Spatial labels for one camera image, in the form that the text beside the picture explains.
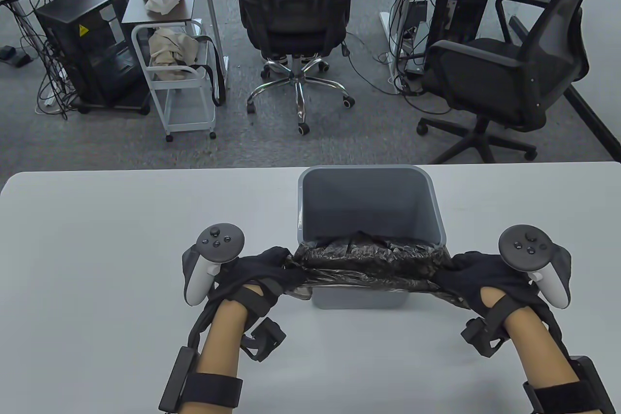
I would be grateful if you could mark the person's right hand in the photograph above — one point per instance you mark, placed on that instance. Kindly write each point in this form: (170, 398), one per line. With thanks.
(480, 273)

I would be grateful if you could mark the person's left hand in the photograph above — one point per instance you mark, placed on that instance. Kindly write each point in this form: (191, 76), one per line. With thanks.
(262, 273)

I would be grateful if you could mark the black plastic garbage bag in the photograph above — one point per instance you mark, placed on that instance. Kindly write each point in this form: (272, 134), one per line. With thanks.
(368, 258)

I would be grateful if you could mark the grey plastic trash bin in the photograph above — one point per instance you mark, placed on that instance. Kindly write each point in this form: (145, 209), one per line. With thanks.
(368, 205)

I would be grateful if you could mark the black left forearm sensor box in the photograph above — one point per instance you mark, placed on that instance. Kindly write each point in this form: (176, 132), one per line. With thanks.
(177, 380)

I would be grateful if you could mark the person's left forearm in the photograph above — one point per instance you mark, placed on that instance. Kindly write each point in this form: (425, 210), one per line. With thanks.
(220, 346)

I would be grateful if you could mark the black right forearm sensor box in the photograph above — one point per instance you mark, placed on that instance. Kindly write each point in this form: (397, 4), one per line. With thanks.
(594, 385)

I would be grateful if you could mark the beige cloth bag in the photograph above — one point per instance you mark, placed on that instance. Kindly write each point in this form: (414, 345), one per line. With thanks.
(170, 52)

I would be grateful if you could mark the grey white right hand controller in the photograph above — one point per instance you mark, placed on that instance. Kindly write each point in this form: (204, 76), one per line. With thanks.
(526, 246)

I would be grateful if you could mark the white rolling cart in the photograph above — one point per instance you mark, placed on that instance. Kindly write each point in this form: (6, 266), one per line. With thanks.
(184, 113)

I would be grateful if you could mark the black mesh office chair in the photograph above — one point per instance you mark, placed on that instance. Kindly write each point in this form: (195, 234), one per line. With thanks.
(490, 74)

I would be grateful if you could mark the white metal pole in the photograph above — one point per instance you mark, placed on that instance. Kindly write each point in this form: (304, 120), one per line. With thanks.
(211, 11)

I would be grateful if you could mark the black chair with chrome base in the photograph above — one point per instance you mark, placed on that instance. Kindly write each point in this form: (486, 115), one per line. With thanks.
(293, 6)

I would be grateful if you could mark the black computer tower yellow sticker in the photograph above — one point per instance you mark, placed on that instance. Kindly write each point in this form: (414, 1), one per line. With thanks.
(73, 16)

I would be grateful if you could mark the black foot pedal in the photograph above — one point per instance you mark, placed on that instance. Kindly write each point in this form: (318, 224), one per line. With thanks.
(14, 56)

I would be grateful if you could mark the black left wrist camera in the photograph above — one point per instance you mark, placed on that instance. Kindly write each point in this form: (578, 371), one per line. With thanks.
(267, 339)

